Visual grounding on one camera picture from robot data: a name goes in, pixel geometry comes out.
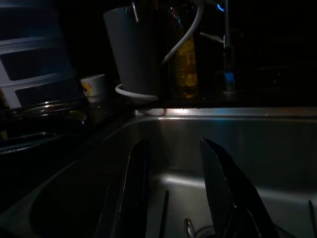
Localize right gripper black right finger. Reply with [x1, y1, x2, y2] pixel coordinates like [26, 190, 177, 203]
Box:
[200, 138, 280, 238]

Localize white power cable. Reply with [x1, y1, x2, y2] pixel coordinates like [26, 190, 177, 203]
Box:
[115, 0, 208, 116]

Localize black chopstick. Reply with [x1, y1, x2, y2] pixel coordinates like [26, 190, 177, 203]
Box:
[159, 190, 169, 238]
[308, 200, 317, 238]

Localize grey cylindrical appliance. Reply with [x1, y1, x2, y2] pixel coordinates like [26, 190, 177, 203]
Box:
[103, 6, 165, 97]

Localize white tiered storage rack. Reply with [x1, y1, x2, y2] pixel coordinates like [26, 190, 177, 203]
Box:
[0, 0, 77, 110]

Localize steel water faucet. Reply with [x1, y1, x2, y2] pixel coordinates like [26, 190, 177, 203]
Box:
[200, 0, 240, 96]

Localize stainless steel sink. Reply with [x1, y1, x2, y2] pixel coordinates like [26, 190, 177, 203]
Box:
[0, 108, 317, 238]

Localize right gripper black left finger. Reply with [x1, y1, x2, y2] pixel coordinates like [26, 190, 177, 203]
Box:
[95, 138, 150, 238]

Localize yellow cooking oil bottle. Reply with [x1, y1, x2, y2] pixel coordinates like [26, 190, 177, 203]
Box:
[169, 4, 202, 100]

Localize white printed cup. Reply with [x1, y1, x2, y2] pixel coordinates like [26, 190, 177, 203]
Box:
[79, 73, 107, 103]

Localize steel spoon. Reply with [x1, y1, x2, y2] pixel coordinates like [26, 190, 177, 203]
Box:
[184, 218, 197, 238]

